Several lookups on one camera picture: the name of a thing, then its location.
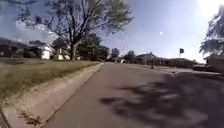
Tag grey asphalt road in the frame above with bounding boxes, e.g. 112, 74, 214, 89
42, 62, 224, 128

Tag dark green tree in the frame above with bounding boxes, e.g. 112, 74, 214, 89
75, 32, 110, 62

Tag low building with pitched roof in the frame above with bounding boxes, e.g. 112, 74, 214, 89
135, 51, 198, 69

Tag large bare-branched tree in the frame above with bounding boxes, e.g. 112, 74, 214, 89
13, 0, 134, 62

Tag small pale house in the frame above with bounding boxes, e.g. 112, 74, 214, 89
53, 48, 72, 61

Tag distant trees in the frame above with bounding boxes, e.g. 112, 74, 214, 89
109, 47, 138, 64

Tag white house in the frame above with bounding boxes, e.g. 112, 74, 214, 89
29, 43, 56, 61

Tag dark house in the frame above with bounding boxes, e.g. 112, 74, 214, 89
0, 37, 31, 59

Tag pale concrete kerb strip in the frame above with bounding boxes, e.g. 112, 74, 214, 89
0, 62, 105, 128

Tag sign on pole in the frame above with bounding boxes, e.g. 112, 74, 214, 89
178, 47, 185, 60

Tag low dark building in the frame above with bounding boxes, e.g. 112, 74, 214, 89
192, 53, 224, 74

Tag dry grass verge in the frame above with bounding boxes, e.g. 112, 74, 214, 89
0, 57, 101, 100

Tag conifer tree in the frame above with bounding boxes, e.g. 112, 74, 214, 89
199, 4, 224, 57

